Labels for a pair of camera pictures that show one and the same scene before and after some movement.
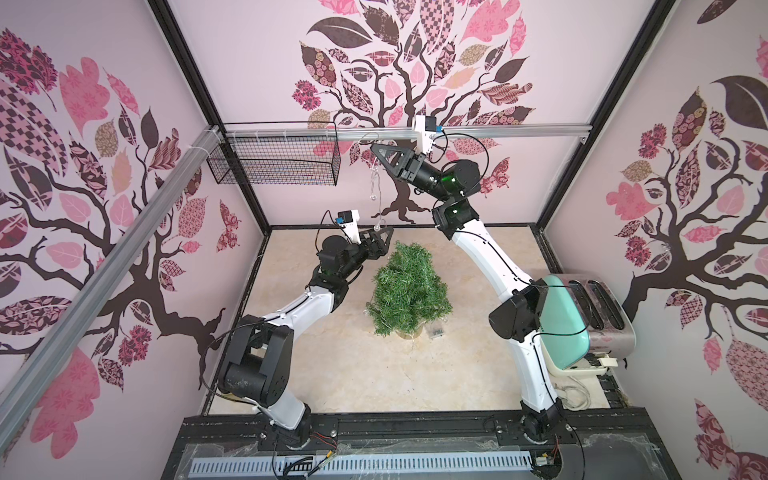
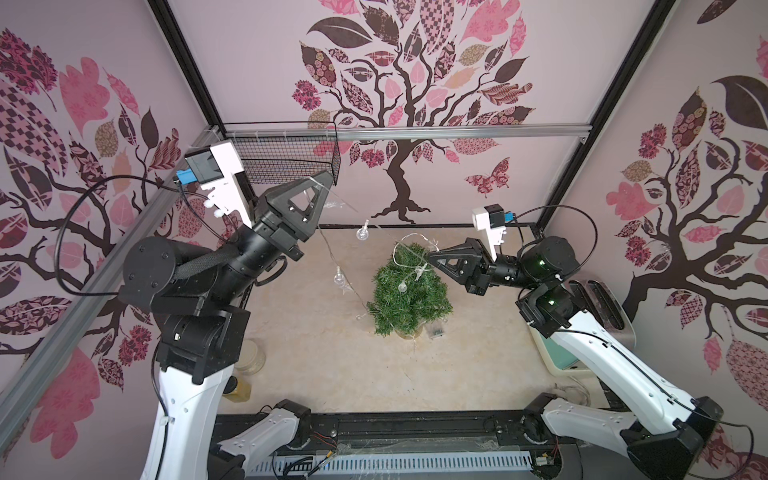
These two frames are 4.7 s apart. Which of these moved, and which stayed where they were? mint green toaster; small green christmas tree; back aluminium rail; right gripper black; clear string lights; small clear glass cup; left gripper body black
Moved: left gripper body black; right gripper black; clear string lights
Stayed: small clear glass cup; back aluminium rail; mint green toaster; small green christmas tree
